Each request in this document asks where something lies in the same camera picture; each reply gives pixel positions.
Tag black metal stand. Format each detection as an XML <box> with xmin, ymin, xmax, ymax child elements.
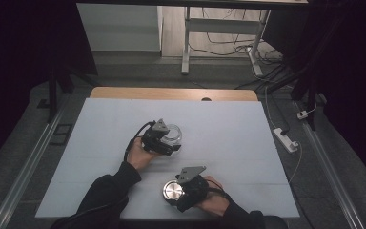
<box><xmin>37</xmin><ymin>61</ymin><xmax>99</xmax><ymax>124</ymax></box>
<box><xmin>260</xmin><ymin>18</ymin><xmax>332</xmax><ymax>132</ymax></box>

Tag person's left hand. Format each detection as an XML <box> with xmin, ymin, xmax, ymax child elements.
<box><xmin>127</xmin><ymin>136</ymin><xmax>163</xmax><ymax>173</ymax></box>

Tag tangle of black cables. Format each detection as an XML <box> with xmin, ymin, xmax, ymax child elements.
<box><xmin>189</xmin><ymin>8</ymin><xmax>284</xmax><ymax>65</ymax></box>

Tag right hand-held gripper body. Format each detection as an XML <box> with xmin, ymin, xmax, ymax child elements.
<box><xmin>175</xmin><ymin>165</ymin><xmax>209</xmax><ymax>212</ymax></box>

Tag white foam mat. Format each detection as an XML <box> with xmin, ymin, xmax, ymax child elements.
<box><xmin>34</xmin><ymin>97</ymin><xmax>300</xmax><ymax>221</ymax></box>

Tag white power strip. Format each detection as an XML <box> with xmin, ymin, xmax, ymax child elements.
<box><xmin>273</xmin><ymin>127</ymin><xmax>299</xmax><ymax>154</ymax></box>

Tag black power strip cable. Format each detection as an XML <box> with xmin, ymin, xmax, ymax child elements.
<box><xmin>268</xmin><ymin>94</ymin><xmax>291</xmax><ymax>135</ymax></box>

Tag dark desk top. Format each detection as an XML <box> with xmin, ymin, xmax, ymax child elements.
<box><xmin>75</xmin><ymin>0</ymin><xmax>309</xmax><ymax>10</ymax></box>

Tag person's right hand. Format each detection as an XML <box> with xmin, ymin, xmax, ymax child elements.
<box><xmin>196</xmin><ymin>176</ymin><xmax>232</xmax><ymax>218</ymax></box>

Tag wooden table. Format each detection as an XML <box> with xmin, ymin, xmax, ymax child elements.
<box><xmin>90</xmin><ymin>86</ymin><xmax>259</xmax><ymax>103</ymax></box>

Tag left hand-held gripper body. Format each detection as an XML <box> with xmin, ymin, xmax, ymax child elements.
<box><xmin>141</xmin><ymin>118</ymin><xmax>170</xmax><ymax>156</ymax></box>

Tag hand-held gripper black cable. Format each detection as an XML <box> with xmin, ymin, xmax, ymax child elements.
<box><xmin>56</xmin><ymin>120</ymin><xmax>157</xmax><ymax>225</ymax></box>
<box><xmin>204</xmin><ymin>178</ymin><xmax>234</xmax><ymax>202</ymax></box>

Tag aluminium floor rail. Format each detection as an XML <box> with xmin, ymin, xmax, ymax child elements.
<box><xmin>0</xmin><ymin>104</ymin><xmax>69</xmax><ymax>229</ymax></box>
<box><xmin>294</xmin><ymin>100</ymin><xmax>366</xmax><ymax>229</ymax></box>

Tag clear glass jar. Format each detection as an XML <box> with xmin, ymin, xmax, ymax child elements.
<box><xmin>163</xmin><ymin>123</ymin><xmax>184</xmax><ymax>153</ymax></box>

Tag white desk frame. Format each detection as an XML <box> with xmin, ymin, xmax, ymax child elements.
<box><xmin>180</xmin><ymin>6</ymin><xmax>272</xmax><ymax>77</ymax></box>

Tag black rectangular floor frame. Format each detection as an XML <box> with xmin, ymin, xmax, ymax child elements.
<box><xmin>49</xmin><ymin>123</ymin><xmax>74</xmax><ymax>147</ymax></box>

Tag left hand-held gripper black cable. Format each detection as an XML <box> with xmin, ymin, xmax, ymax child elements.
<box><xmin>56</xmin><ymin>120</ymin><xmax>157</xmax><ymax>225</ymax></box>

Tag thin white cable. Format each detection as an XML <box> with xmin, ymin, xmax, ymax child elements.
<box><xmin>264</xmin><ymin>85</ymin><xmax>304</xmax><ymax>185</ymax></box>

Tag right hand-held gripper black cable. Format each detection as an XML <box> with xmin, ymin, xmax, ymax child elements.
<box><xmin>204</xmin><ymin>178</ymin><xmax>234</xmax><ymax>202</ymax></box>

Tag black curtain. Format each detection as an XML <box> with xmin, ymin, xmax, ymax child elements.
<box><xmin>263</xmin><ymin>0</ymin><xmax>366</xmax><ymax>192</ymax></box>
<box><xmin>0</xmin><ymin>0</ymin><xmax>99</xmax><ymax>175</ymax></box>

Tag round silver metal lid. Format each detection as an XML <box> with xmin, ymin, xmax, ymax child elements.
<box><xmin>162</xmin><ymin>179</ymin><xmax>185</xmax><ymax>201</ymax></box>

